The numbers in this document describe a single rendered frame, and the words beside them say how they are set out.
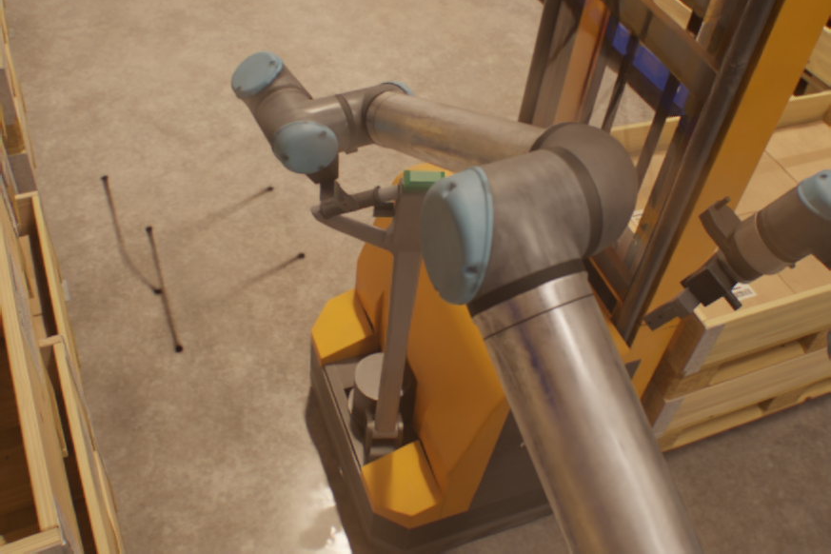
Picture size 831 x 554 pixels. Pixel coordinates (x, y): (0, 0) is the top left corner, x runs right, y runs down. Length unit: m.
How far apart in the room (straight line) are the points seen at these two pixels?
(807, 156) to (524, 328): 2.50
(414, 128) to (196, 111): 3.05
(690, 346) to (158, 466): 1.69
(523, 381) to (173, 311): 2.57
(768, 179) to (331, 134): 1.98
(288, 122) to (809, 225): 0.75
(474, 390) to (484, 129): 1.19
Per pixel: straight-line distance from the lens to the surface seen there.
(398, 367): 2.16
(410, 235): 1.75
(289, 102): 1.28
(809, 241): 1.21
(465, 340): 2.11
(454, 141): 1.03
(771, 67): 1.70
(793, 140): 3.21
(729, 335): 2.33
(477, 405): 2.09
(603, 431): 0.72
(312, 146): 1.24
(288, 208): 3.58
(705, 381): 2.49
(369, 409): 2.48
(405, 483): 2.40
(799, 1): 1.63
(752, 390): 2.76
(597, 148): 0.82
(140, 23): 4.84
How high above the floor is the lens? 2.46
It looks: 44 degrees down
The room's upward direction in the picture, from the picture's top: 9 degrees clockwise
